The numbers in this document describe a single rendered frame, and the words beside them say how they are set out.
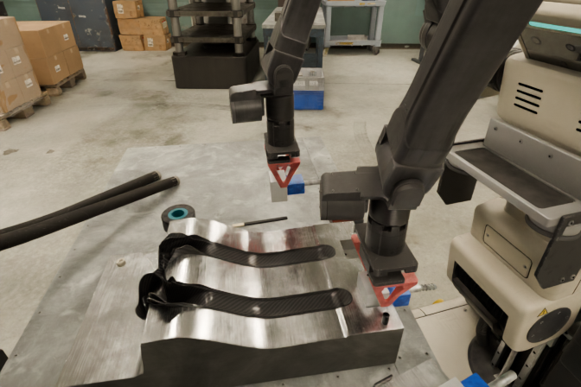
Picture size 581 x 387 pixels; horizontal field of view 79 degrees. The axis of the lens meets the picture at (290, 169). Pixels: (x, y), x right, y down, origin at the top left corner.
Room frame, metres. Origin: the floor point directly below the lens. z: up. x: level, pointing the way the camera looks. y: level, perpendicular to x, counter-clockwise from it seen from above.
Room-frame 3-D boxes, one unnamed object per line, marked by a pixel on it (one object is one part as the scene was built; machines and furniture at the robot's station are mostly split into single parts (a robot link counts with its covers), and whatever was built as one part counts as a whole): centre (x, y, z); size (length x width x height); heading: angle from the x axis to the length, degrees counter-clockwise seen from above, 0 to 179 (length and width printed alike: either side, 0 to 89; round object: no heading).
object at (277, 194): (0.68, -0.02, 0.93); 0.13 x 0.05 x 0.05; 98
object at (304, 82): (3.85, -0.06, 0.28); 0.61 x 0.41 x 0.15; 87
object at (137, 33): (6.88, 2.67, 0.42); 0.86 x 0.33 x 0.83; 87
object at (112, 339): (0.43, 0.09, 0.87); 0.50 x 0.26 x 0.14; 98
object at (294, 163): (0.66, 0.02, 0.99); 0.07 x 0.07 x 0.09; 8
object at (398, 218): (0.41, -0.13, 1.08); 0.07 x 0.06 x 0.07; 89
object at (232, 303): (0.43, 0.08, 0.92); 0.35 x 0.16 x 0.09; 98
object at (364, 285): (0.41, -0.18, 0.89); 0.13 x 0.05 x 0.05; 97
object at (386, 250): (0.41, -0.14, 1.02); 0.10 x 0.07 x 0.07; 8
